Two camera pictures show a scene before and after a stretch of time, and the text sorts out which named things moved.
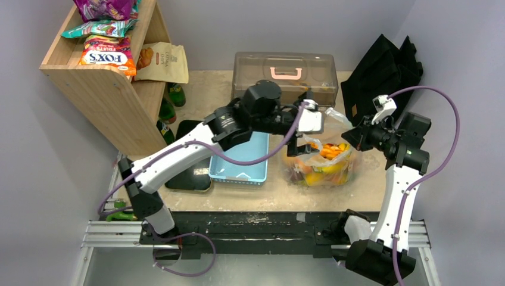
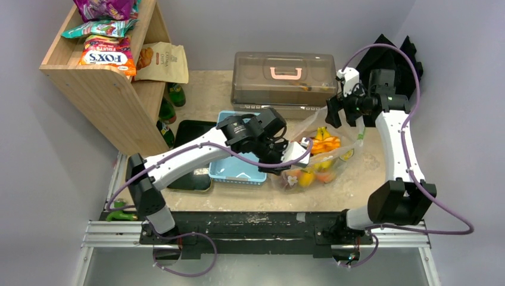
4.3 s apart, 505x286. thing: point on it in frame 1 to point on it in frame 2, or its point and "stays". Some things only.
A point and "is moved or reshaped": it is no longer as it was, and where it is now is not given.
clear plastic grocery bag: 335,164 is moved or reshaped
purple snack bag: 92,10 stays
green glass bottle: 166,132 stays
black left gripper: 293,149 to 276,170
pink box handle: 296,77 stays
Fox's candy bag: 109,51 stays
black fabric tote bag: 384,70 stays
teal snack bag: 109,28 stays
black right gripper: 364,131 to 333,111
